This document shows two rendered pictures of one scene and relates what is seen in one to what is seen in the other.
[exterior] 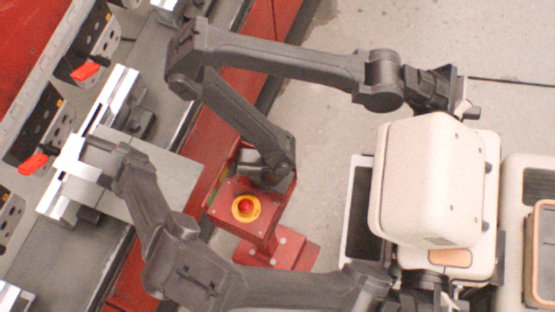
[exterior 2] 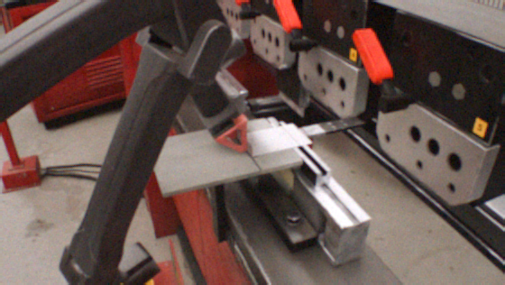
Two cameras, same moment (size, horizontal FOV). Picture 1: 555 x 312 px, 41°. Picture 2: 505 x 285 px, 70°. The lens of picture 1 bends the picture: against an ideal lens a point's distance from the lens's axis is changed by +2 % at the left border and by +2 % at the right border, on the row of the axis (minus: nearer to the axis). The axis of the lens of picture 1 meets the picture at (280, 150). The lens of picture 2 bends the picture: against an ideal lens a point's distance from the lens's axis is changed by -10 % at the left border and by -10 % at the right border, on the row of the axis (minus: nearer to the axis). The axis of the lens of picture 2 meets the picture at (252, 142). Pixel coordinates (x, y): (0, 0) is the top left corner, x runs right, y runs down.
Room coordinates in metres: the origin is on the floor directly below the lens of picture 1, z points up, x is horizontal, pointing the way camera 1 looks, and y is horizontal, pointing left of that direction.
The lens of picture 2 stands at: (0.97, -0.15, 1.41)
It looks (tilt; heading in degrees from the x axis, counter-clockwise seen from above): 31 degrees down; 127
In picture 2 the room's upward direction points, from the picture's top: straight up
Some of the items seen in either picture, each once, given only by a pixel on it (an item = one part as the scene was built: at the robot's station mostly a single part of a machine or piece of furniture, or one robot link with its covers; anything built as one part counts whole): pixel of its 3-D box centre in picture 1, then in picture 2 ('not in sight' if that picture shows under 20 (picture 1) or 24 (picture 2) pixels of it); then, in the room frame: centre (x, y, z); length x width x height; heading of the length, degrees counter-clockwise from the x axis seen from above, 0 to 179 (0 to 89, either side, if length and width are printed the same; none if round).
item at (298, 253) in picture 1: (277, 253); not in sight; (0.52, 0.06, 0.06); 0.25 x 0.20 x 0.12; 57
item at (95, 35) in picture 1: (77, 37); (351, 45); (0.76, 0.37, 1.24); 0.15 x 0.09 x 0.17; 149
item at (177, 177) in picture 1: (133, 180); (220, 152); (0.53, 0.33, 1.00); 0.26 x 0.18 x 0.01; 59
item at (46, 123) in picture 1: (26, 125); (287, 13); (0.58, 0.47, 1.24); 0.15 x 0.09 x 0.17; 149
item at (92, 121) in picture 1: (83, 142); (298, 151); (0.64, 0.44, 0.98); 0.20 x 0.03 x 0.03; 149
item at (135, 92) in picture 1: (95, 145); (299, 180); (0.65, 0.43, 0.92); 0.39 x 0.06 x 0.10; 149
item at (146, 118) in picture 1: (117, 164); (270, 196); (0.61, 0.39, 0.89); 0.30 x 0.05 x 0.03; 149
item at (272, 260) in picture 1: (267, 246); not in sight; (0.54, 0.09, 0.13); 0.10 x 0.10 x 0.01; 57
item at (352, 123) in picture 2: not in sight; (354, 118); (0.69, 0.59, 1.01); 0.26 x 0.12 x 0.05; 59
